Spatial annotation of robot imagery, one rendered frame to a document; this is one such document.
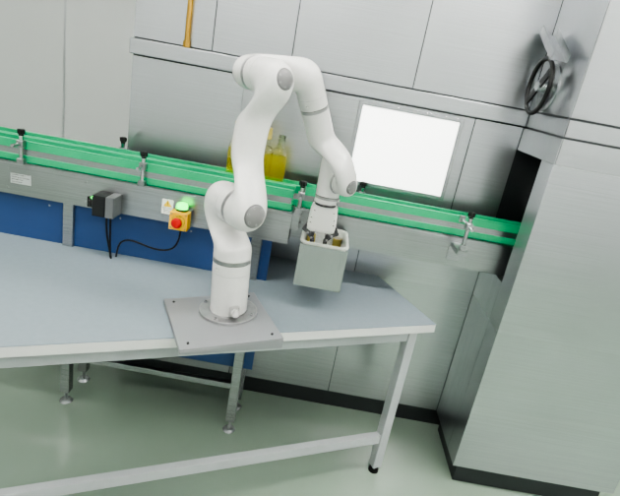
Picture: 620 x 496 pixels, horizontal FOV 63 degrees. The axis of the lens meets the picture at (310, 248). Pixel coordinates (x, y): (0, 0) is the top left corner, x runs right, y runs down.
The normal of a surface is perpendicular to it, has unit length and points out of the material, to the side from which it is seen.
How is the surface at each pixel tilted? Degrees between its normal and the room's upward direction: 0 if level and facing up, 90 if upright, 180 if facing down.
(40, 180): 90
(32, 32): 90
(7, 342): 0
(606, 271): 90
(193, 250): 90
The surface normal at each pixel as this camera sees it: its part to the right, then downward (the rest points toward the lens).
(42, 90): -0.05, 0.33
